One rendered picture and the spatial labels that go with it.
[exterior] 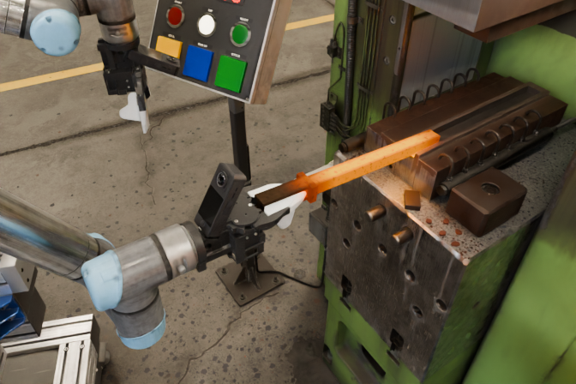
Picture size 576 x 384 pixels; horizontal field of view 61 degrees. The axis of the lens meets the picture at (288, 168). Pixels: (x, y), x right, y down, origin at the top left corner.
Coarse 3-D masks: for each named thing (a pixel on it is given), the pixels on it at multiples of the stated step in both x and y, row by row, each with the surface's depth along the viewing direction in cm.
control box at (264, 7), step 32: (160, 0) 124; (192, 0) 120; (224, 0) 116; (256, 0) 112; (288, 0) 115; (160, 32) 125; (192, 32) 121; (224, 32) 117; (256, 32) 113; (256, 64) 114; (256, 96) 117
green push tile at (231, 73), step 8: (224, 56) 117; (224, 64) 117; (232, 64) 116; (240, 64) 115; (224, 72) 117; (232, 72) 116; (240, 72) 115; (216, 80) 118; (224, 80) 117; (232, 80) 116; (240, 80) 115; (232, 88) 116; (240, 88) 116
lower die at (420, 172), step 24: (456, 96) 114; (480, 96) 112; (504, 96) 111; (552, 96) 112; (384, 120) 107; (408, 120) 107; (432, 120) 105; (504, 120) 105; (528, 120) 105; (552, 120) 110; (384, 144) 102; (456, 144) 98; (480, 144) 98; (504, 144) 102; (408, 168) 99; (432, 168) 93; (456, 168) 96; (432, 192) 95
